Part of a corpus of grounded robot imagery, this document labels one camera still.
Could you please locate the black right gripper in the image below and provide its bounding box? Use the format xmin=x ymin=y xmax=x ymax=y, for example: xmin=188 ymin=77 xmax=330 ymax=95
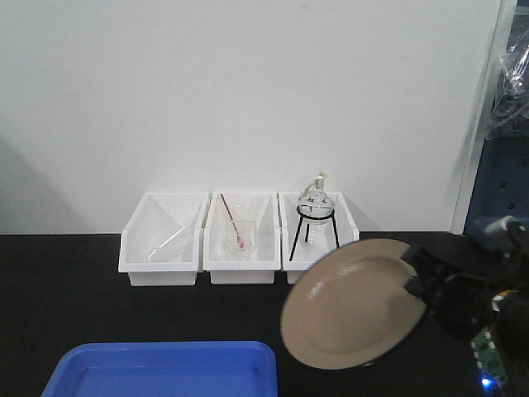
xmin=400 ymin=245 xmax=498 ymax=342

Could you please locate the beige plate with black rim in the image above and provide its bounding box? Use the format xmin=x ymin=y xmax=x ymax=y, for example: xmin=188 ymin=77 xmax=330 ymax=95
xmin=280 ymin=238 xmax=427 ymax=371

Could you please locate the blue plastic tray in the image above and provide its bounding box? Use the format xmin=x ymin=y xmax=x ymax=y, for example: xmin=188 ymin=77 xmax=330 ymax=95
xmin=42 ymin=341 xmax=278 ymax=396

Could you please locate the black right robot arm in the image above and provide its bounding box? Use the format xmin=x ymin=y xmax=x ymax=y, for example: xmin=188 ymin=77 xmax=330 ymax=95
xmin=401 ymin=216 xmax=528 ymax=362

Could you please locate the blue plastic equipment base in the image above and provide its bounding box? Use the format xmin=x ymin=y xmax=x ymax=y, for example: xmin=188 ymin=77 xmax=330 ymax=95
xmin=465 ymin=137 xmax=528 ymax=251

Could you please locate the right white storage bin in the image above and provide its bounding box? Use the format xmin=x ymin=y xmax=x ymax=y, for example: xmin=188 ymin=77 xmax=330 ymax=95
xmin=279 ymin=192 xmax=360 ymax=285

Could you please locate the white storage bin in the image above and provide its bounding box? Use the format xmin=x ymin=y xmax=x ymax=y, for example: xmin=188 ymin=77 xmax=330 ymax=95
xmin=117 ymin=192 xmax=210 ymax=287
xmin=279 ymin=192 xmax=360 ymax=285
xmin=203 ymin=192 xmax=281 ymax=285

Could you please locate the green right circuit board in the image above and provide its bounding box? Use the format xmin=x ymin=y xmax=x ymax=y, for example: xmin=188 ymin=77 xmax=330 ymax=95
xmin=470 ymin=327 xmax=508 ymax=390

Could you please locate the glass alcohol lamp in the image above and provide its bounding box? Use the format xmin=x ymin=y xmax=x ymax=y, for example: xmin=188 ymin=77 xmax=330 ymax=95
xmin=298 ymin=172 xmax=335 ymax=225

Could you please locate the black metal tripod stand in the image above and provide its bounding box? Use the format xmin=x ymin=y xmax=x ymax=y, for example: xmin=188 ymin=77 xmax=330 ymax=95
xmin=288 ymin=205 xmax=341 ymax=261

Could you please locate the red glass stirring rod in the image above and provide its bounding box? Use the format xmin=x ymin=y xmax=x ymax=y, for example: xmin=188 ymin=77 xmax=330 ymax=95
xmin=220 ymin=193 xmax=245 ymax=250

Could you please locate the middle white storage bin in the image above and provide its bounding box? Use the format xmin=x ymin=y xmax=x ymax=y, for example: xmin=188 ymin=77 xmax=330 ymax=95
xmin=203 ymin=192 xmax=281 ymax=285

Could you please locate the clear plastic bag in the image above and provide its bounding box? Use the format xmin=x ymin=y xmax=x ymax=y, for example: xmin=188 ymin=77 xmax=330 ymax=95
xmin=487 ymin=1 xmax=528 ymax=140

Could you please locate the glass beaker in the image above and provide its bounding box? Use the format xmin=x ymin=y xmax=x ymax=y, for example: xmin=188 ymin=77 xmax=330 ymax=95
xmin=223 ymin=219 xmax=255 ymax=261

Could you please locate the left white storage bin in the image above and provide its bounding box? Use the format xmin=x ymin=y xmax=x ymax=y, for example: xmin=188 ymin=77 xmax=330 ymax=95
xmin=117 ymin=192 xmax=210 ymax=287

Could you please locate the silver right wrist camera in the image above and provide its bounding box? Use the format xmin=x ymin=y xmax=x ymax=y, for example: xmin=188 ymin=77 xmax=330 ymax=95
xmin=484 ymin=215 xmax=521 ymax=238

